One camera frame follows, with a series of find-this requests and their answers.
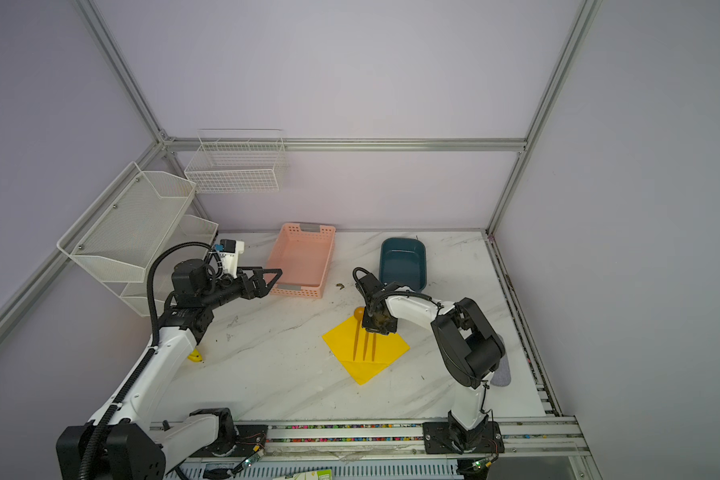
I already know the teal oval plastic tub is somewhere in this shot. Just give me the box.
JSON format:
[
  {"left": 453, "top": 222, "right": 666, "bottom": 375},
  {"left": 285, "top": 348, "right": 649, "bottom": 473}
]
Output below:
[{"left": 379, "top": 237, "right": 428, "bottom": 292}]

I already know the white mesh shelf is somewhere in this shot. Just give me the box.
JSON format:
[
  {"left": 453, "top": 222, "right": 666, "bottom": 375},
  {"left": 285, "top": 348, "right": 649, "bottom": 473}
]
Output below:
[
  {"left": 117, "top": 215, "right": 218, "bottom": 317},
  {"left": 57, "top": 163, "right": 196, "bottom": 283}
]

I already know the yellow banana toy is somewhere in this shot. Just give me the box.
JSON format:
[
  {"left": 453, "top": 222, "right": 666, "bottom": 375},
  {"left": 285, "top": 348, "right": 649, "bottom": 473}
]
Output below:
[{"left": 188, "top": 349, "right": 204, "bottom": 363}]

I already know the yellow paper napkin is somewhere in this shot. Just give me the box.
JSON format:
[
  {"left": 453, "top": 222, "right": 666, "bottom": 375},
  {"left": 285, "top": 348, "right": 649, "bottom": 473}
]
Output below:
[{"left": 322, "top": 316, "right": 410, "bottom": 385}]

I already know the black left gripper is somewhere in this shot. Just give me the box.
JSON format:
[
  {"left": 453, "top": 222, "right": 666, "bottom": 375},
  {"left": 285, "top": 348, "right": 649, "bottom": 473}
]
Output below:
[{"left": 201, "top": 267, "right": 281, "bottom": 311}]

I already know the grey oval case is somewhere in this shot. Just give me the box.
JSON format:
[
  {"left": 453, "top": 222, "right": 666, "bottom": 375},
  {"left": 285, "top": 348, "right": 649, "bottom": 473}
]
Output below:
[{"left": 490, "top": 356, "right": 512, "bottom": 388}]

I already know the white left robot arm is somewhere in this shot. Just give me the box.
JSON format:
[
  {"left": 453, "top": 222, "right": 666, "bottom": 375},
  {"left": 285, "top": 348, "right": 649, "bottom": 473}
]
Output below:
[{"left": 56, "top": 240, "right": 283, "bottom": 479}]

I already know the yellow plastic spoon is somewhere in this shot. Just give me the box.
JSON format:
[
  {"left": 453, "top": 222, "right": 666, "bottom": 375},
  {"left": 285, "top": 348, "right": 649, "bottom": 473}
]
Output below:
[{"left": 352, "top": 307, "right": 366, "bottom": 361}]

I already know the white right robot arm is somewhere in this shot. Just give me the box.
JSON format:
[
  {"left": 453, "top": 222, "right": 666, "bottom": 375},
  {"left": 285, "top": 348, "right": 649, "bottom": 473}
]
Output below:
[{"left": 352, "top": 267, "right": 506, "bottom": 456}]

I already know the white wire wall basket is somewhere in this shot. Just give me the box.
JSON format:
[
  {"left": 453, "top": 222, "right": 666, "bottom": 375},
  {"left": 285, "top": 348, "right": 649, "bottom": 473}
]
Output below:
[{"left": 184, "top": 129, "right": 289, "bottom": 194}]

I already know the white mesh shelf lower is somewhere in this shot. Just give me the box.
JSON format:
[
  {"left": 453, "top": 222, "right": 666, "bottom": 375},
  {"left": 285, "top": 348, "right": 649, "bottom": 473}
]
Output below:
[{"left": 117, "top": 215, "right": 218, "bottom": 317}]

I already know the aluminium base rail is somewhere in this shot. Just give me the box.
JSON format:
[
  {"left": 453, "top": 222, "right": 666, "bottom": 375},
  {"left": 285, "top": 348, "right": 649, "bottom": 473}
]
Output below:
[{"left": 143, "top": 415, "right": 592, "bottom": 463}]

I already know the white mesh shelf upper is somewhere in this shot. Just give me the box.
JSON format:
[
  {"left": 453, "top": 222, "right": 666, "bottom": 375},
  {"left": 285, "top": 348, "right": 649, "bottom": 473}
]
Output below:
[{"left": 57, "top": 163, "right": 196, "bottom": 283}]

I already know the pink perforated plastic basket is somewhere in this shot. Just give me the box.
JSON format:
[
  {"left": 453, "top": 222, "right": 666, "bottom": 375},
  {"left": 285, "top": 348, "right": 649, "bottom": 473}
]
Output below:
[{"left": 266, "top": 223, "right": 336, "bottom": 299}]

